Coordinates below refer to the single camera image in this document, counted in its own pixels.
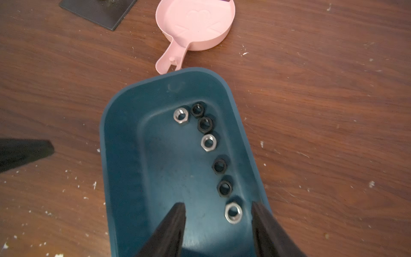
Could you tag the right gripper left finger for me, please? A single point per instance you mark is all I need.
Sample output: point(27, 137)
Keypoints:
point(167, 239)

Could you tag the black hex nut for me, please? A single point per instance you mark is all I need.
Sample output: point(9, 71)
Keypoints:
point(205, 125)
point(220, 166)
point(224, 188)
point(197, 110)

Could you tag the pink toy dustpan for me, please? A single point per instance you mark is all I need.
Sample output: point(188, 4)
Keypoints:
point(191, 26)

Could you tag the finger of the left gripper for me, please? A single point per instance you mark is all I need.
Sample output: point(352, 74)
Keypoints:
point(19, 152)

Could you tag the pink artificial blossom tree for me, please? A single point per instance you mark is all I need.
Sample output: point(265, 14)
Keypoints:
point(107, 14)

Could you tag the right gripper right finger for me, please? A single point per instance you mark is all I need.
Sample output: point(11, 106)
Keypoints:
point(270, 239)

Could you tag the teal plastic storage box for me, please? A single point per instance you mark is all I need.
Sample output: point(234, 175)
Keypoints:
point(150, 162)

